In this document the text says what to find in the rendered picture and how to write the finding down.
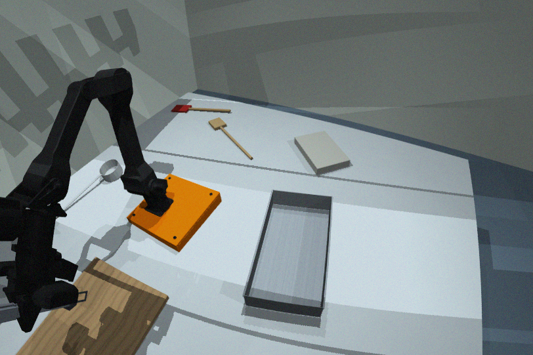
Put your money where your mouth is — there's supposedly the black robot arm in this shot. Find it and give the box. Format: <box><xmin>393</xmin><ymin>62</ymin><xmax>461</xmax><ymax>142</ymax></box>
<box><xmin>0</xmin><ymin>68</ymin><xmax>173</xmax><ymax>282</ymax></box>

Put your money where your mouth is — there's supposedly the tan wooden paddle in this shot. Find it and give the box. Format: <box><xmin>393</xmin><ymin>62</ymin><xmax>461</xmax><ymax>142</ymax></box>
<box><xmin>208</xmin><ymin>117</ymin><xmax>253</xmax><ymax>159</ymax></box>

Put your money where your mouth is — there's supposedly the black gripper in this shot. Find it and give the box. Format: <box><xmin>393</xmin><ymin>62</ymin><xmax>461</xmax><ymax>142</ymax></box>
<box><xmin>0</xmin><ymin>240</ymin><xmax>79</xmax><ymax>333</ymax></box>

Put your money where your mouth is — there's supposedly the grey rectangular roasting tin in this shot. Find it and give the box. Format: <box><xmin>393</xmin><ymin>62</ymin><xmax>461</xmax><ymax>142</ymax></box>
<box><xmin>243</xmin><ymin>190</ymin><xmax>333</xmax><ymax>317</ymax></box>

